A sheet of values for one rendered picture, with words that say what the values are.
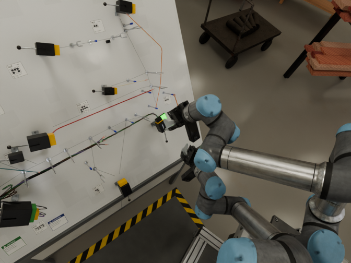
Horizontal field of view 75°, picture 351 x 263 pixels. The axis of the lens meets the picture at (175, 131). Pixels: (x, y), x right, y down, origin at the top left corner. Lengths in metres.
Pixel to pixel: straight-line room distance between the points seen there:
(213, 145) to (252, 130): 2.26
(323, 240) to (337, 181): 0.39
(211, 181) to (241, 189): 1.67
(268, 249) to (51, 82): 0.93
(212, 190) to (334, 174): 0.39
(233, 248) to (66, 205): 0.85
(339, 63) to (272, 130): 1.09
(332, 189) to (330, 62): 2.78
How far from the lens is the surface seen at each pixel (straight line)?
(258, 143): 2.91
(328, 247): 1.03
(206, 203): 0.93
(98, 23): 1.11
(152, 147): 1.29
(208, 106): 0.75
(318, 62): 3.26
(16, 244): 1.29
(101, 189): 1.25
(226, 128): 0.79
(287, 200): 2.79
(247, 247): 0.60
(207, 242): 2.03
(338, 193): 0.67
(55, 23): 1.07
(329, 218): 1.04
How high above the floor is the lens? 2.14
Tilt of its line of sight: 56 degrees down
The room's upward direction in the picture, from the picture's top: 22 degrees clockwise
